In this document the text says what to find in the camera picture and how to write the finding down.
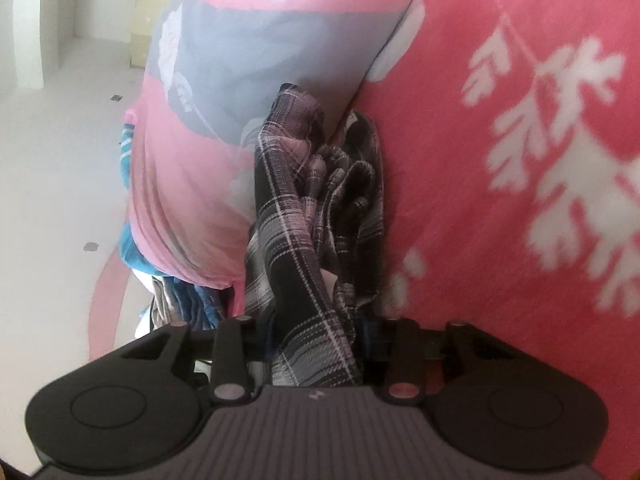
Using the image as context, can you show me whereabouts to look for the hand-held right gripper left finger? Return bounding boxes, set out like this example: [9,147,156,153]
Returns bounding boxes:
[120,316,277,403]

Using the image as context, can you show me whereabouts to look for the red floral fleece blanket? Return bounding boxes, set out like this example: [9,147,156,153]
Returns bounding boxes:
[230,0,640,426]

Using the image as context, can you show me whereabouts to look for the blue jeans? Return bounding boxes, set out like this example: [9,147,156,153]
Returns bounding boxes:
[147,272,236,333]

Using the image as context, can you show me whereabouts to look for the pink grey floral duvet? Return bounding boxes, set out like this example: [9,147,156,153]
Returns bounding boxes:
[122,0,451,291]

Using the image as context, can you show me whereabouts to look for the teal printed pillow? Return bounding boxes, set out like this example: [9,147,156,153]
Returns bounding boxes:
[116,122,153,276]

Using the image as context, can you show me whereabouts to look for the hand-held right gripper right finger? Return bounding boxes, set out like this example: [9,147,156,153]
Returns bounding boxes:
[357,312,516,403]

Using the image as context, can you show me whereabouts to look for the black white plaid pants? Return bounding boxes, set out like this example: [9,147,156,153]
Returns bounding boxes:
[242,84,386,388]

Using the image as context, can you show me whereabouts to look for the cardboard box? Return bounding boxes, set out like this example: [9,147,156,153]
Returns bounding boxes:
[129,0,188,68]

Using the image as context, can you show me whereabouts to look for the pink headboard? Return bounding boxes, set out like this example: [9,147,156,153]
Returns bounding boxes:
[90,255,151,361]

